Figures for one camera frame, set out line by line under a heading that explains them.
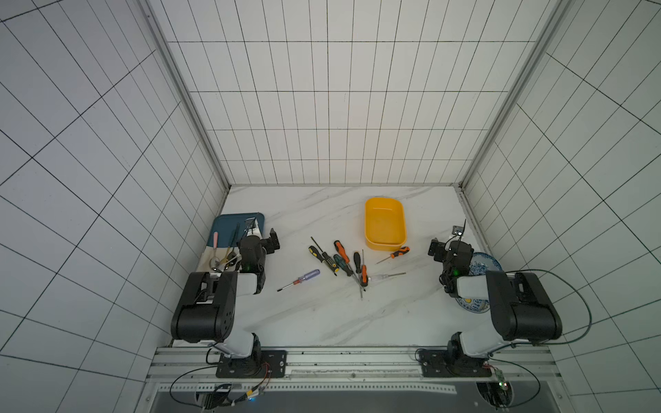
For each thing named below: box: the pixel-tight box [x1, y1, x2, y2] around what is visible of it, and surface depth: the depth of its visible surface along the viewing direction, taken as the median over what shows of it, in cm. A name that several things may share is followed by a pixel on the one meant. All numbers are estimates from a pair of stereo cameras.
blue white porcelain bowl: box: [469, 252, 503, 276], surface depth 94 cm
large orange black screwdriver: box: [333, 240, 366, 292], surface depth 98 cm
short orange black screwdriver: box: [376, 246, 411, 265], surface depth 97 cm
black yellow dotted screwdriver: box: [309, 235, 340, 273], surface depth 94 cm
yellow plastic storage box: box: [364, 197, 407, 252], surface depth 103 cm
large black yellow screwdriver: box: [308, 245, 338, 277], surface depth 97 cm
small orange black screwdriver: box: [360, 249, 369, 287], surface depth 91 cm
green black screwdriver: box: [333, 253, 367, 292], surface depth 94 cm
